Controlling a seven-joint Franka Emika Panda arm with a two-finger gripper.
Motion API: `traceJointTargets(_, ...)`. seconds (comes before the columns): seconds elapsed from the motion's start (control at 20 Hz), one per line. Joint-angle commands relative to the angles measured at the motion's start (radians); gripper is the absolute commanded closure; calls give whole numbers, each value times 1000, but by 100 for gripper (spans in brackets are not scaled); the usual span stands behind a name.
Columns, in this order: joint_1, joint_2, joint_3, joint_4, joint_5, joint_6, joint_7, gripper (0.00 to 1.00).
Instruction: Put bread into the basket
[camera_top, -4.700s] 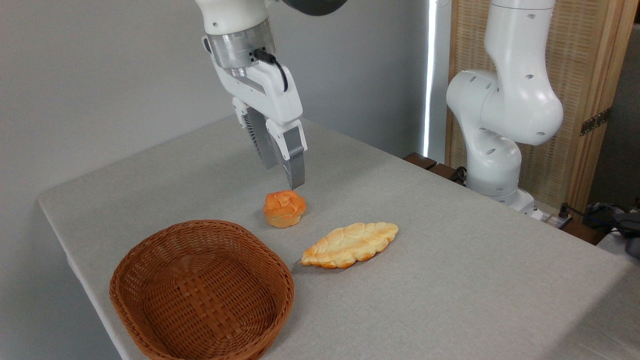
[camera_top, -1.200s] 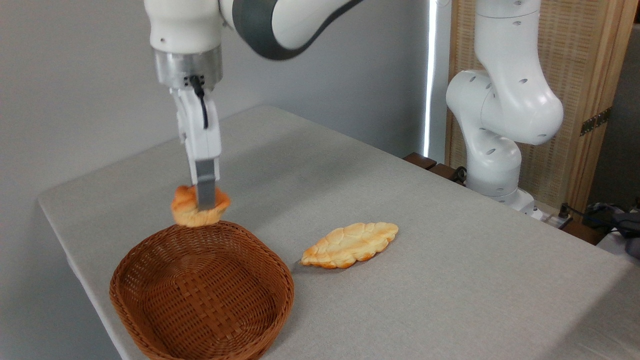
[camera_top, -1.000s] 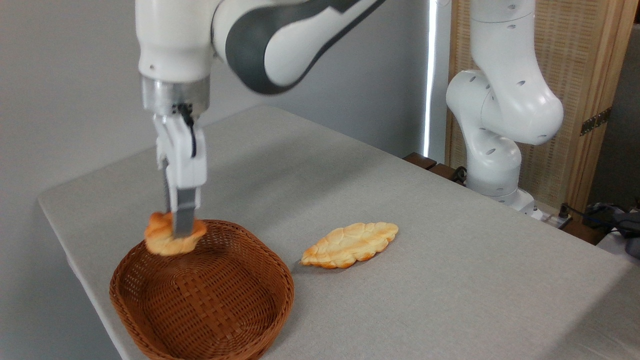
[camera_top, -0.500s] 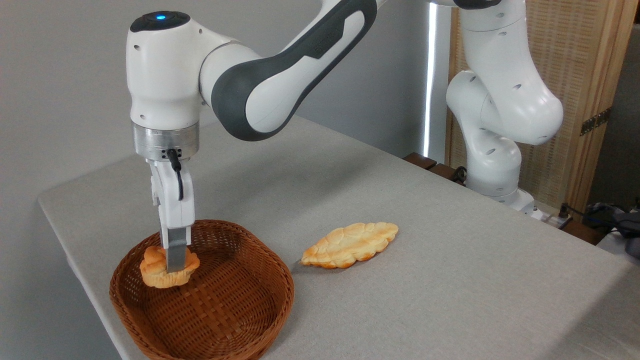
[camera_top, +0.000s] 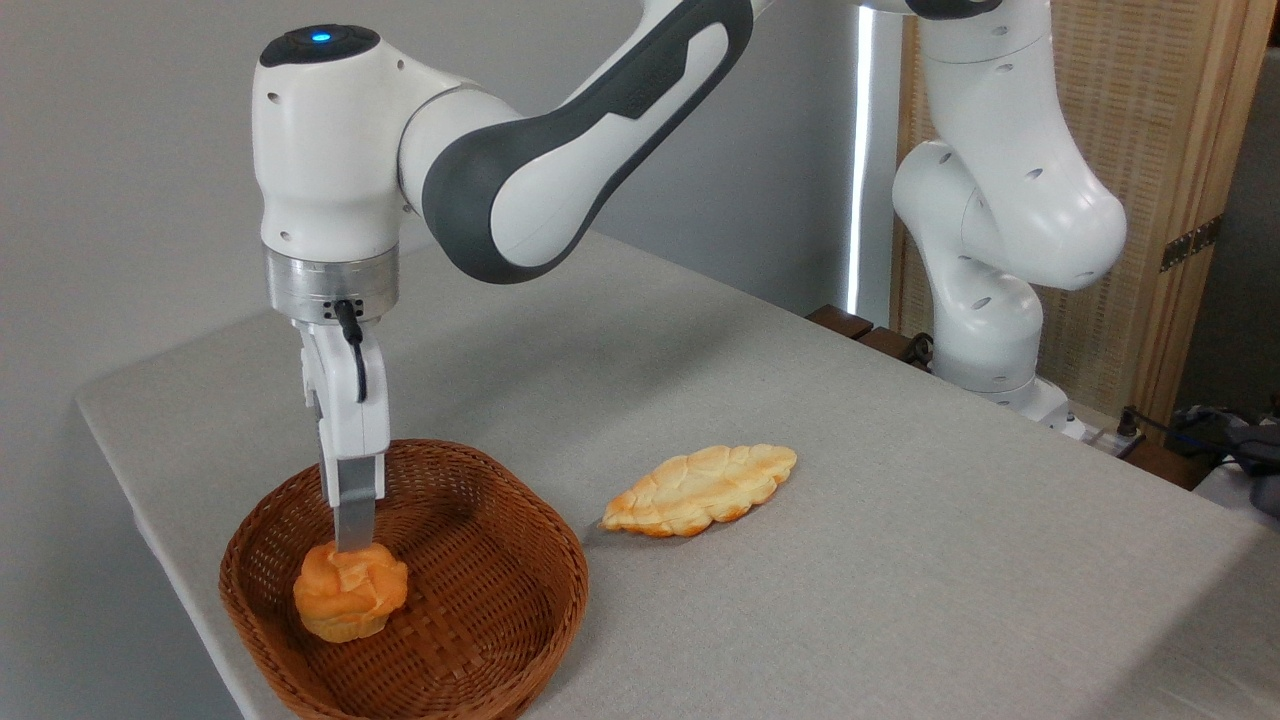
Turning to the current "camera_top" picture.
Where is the brown wicker basket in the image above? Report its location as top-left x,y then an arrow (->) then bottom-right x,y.
218,439 -> 590,720

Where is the flat braided bread loaf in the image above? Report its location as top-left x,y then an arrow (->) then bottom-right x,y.
601,444 -> 799,539

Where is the round orange bread bun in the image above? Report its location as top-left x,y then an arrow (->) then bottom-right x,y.
293,541 -> 410,644

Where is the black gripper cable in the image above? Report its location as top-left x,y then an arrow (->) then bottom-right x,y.
332,299 -> 370,405

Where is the grey tablecloth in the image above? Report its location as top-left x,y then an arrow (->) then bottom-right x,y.
75,225 -> 1280,720

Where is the metal screen hinge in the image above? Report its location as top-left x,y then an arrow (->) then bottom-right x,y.
1160,215 -> 1223,273

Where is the dark wooden block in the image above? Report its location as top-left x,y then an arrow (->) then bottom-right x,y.
858,326 -> 918,363
806,305 -> 876,341

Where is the white power strip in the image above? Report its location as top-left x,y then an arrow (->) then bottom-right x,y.
1060,415 -> 1146,459

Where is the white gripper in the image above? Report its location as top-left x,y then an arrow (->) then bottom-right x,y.
292,318 -> 392,554

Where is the dark grey bag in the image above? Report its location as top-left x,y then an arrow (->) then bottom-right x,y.
1222,418 -> 1280,518

